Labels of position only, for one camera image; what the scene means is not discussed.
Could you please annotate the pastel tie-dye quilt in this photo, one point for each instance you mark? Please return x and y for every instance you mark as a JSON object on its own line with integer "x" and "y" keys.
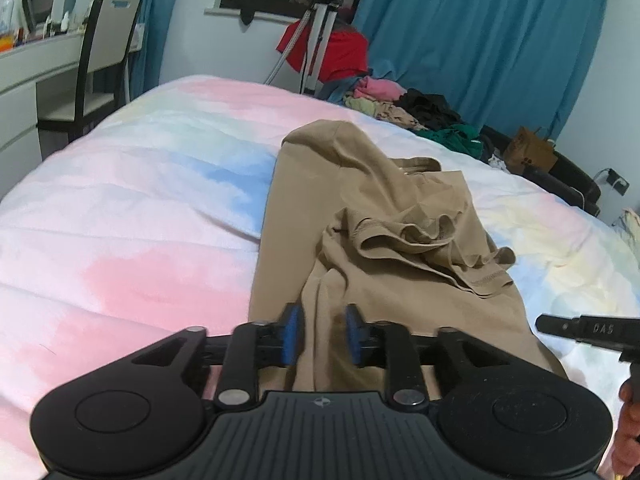
{"x": 125, "y": 210}

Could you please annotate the patterned pillow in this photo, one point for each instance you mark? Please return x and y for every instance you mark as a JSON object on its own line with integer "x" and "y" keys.
{"x": 629, "y": 232}

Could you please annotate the pink garment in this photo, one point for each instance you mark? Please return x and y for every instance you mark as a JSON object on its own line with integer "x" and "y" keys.
{"x": 380, "y": 89}

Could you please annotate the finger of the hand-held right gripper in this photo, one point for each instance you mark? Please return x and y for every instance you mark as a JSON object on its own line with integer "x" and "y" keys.
{"x": 557, "y": 325}

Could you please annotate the green garment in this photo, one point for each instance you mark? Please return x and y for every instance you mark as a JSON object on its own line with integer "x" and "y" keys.
{"x": 457, "y": 140}

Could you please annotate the blue curtain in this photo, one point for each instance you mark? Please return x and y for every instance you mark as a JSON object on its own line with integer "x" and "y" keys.
{"x": 150, "y": 25}
{"x": 475, "y": 35}

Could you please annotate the wall power outlet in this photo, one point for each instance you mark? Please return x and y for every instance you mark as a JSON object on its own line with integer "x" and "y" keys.
{"x": 618, "y": 181}

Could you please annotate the red garment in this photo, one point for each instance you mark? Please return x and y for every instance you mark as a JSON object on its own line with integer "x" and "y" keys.
{"x": 345, "y": 55}

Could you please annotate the blue garment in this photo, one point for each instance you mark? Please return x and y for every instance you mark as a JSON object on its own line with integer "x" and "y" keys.
{"x": 337, "y": 91}

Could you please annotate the brown cardboard box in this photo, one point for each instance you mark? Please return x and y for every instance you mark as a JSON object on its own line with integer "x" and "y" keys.
{"x": 530, "y": 152}

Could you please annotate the tan printed t-shirt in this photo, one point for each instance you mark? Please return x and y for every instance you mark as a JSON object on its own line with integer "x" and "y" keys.
{"x": 375, "y": 200}

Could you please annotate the black and cream chair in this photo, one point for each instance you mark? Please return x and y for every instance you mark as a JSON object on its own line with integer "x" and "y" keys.
{"x": 107, "y": 30}

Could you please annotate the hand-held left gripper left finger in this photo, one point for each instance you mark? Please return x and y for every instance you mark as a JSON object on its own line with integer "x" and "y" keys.
{"x": 290, "y": 335}

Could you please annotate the white garment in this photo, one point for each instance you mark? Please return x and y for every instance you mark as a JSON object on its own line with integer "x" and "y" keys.
{"x": 498, "y": 162}

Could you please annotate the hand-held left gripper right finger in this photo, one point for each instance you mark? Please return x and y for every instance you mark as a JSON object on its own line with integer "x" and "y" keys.
{"x": 355, "y": 335}

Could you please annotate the black sofa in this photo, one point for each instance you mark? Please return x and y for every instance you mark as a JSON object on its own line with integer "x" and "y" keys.
{"x": 575, "y": 185}

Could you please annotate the garment steamer stand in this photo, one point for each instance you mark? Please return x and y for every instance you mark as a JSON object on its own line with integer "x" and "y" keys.
{"x": 320, "y": 35}

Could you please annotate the person's right hand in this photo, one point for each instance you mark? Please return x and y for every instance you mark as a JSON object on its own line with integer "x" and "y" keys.
{"x": 631, "y": 430}

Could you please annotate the black garment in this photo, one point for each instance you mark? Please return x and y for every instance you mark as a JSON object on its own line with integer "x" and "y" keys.
{"x": 430, "y": 107}

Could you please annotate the white vanity desk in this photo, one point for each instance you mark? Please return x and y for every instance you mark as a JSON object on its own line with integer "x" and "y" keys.
{"x": 30, "y": 85}

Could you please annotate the beige garment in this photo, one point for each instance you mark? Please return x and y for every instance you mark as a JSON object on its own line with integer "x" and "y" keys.
{"x": 385, "y": 112}

